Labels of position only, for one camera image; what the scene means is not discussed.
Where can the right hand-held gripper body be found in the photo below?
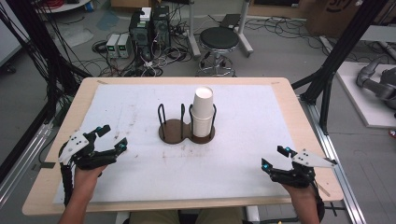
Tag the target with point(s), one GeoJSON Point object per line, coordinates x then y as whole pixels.
{"type": "Point", "coordinates": [295, 177]}

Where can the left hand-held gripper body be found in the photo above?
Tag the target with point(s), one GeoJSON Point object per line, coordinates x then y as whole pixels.
{"type": "Point", "coordinates": [81, 155]}

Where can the white paper cup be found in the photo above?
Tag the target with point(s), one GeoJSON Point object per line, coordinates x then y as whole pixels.
{"type": "Point", "coordinates": [201, 127]}
{"type": "Point", "coordinates": [203, 101]}

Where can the person's right hand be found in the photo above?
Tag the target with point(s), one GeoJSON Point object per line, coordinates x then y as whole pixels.
{"type": "Point", "coordinates": [302, 193]}

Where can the person's left hand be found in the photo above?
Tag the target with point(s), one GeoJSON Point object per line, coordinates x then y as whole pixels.
{"type": "Point", "coordinates": [85, 180]}

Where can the white table mat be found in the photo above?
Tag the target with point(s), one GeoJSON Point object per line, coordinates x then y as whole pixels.
{"type": "Point", "coordinates": [218, 171]}

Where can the light wooden table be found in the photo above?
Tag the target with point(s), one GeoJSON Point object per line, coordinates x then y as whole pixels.
{"type": "Point", "coordinates": [288, 93]}

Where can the person's right leg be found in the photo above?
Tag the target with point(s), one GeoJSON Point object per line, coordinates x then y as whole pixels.
{"type": "Point", "coordinates": [219, 216]}

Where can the person's leg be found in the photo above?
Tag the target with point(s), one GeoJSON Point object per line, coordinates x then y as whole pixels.
{"type": "Point", "coordinates": [219, 216]}
{"type": "Point", "coordinates": [154, 217]}

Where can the person's left leg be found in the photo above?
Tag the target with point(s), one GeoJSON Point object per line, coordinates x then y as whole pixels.
{"type": "Point", "coordinates": [154, 217]}

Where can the grey power supply unit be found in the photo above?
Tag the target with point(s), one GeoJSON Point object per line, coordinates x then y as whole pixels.
{"type": "Point", "coordinates": [112, 46]}
{"type": "Point", "coordinates": [124, 46]}

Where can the white floor board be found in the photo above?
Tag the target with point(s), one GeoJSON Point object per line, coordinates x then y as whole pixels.
{"type": "Point", "coordinates": [361, 102]}

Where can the black computer tower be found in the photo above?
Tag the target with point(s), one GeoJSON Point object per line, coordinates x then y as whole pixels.
{"type": "Point", "coordinates": [140, 31]}
{"type": "Point", "coordinates": [161, 28]}

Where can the white metal stand leg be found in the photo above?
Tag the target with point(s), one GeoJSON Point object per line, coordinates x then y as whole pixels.
{"type": "Point", "coordinates": [244, 34]}
{"type": "Point", "coordinates": [192, 37]}

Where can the black round stool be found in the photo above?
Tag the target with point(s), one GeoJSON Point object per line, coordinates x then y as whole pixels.
{"type": "Point", "coordinates": [219, 38]}

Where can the cardboard box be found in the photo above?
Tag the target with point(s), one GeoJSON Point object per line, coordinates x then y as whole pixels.
{"type": "Point", "coordinates": [330, 15]}

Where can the dark laptop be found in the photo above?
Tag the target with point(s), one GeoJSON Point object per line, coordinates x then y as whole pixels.
{"type": "Point", "coordinates": [230, 20]}

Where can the aluminium rail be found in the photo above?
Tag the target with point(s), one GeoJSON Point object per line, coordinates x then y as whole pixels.
{"type": "Point", "coordinates": [21, 161]}
{"type": "Point", "coordinates": [339, 174]}

